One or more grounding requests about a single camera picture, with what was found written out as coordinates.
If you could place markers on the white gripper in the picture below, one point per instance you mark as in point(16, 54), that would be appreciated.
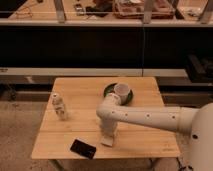
point(108, 127)

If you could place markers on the white sponge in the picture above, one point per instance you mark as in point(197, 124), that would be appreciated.
point(107, 141)

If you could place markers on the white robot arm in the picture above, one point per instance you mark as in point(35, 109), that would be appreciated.
point(197, 123)

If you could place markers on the black smartphone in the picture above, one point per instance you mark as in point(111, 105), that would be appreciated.
point(83, 149)

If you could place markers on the green plate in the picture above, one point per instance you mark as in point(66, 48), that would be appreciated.
point(110, 89)

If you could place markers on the white cup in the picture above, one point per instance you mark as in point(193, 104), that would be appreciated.
point(122, 90)

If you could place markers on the wooden table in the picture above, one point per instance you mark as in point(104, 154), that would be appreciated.
point(81, 96)

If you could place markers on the white plastic bottle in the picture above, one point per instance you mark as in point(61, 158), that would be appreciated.
point(59, 107)

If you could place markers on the black box at right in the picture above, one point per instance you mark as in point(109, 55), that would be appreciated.
point(199, 69)

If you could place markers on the black device on shelf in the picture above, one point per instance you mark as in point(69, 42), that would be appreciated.
point(99, 10)

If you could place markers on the red tray on shelf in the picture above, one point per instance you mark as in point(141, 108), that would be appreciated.
point(135, 9)

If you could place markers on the grey remote on shelf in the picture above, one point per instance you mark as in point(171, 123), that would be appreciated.
point(79, 9)

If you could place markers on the eyeglasses on shelf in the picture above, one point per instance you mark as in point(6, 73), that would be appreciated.
point(23, 13)

